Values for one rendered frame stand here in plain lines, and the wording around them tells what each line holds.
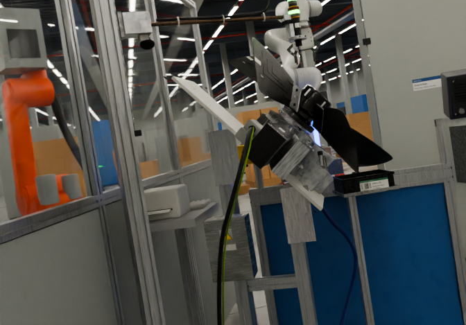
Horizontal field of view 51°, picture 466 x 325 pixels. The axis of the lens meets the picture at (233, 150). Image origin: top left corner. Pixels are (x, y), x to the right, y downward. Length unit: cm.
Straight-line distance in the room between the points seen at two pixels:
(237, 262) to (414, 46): 246
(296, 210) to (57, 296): 83
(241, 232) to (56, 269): 62
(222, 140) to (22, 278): 82
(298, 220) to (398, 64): 219
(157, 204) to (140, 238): 22
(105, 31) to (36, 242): 69
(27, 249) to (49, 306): 17
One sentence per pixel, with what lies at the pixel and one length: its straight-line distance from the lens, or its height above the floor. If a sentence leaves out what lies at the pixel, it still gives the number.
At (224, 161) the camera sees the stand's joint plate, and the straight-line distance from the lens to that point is 177.
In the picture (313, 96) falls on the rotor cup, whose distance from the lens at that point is 175.
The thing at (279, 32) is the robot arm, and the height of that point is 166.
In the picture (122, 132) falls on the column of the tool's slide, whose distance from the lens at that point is 160.
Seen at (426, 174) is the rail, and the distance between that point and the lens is 229.
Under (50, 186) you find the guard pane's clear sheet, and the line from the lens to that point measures 148.
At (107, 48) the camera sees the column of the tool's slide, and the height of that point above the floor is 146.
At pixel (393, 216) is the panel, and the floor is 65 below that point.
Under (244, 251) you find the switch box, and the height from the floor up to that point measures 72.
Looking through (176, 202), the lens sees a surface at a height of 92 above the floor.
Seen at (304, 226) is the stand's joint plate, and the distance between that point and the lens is 176.
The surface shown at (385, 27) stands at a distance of 377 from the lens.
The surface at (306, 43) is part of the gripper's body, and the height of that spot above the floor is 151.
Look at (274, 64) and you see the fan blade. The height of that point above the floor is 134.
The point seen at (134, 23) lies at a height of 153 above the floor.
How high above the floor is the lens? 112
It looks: 2 degrees down
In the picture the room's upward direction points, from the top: 9 degrees counter-clockwise
